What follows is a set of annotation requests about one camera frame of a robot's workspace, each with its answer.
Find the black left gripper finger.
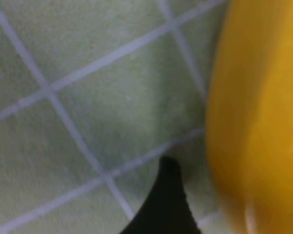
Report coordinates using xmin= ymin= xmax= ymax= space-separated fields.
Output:
xmin=119 ymin=156 xmax=204 ymax=234

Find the yellow plastic banana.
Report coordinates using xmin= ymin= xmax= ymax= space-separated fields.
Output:
xmin=204 ymin=0 xmax=293 ymax=234

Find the green checked tablecloth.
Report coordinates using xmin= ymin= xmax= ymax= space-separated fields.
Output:
xmin=0 ymin=0 xmax=234 ymax=234

